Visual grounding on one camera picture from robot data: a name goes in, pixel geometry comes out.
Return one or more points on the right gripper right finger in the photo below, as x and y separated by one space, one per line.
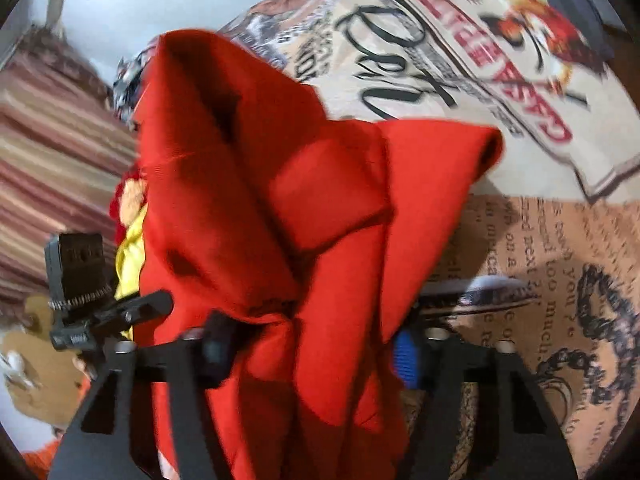
482 415

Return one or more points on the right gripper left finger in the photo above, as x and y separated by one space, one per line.
147 396

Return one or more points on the red zip sweatshirt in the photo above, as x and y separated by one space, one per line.
322 232

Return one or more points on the person left hand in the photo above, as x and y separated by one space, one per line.
85 367

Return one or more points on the yellow printed garment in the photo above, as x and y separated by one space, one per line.
130 257

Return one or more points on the striped curtain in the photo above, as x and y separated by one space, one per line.
63 153

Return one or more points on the newspaper print bed sheet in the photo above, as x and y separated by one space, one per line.
545 254

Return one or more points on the dark blue backpack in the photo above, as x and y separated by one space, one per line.
586 17

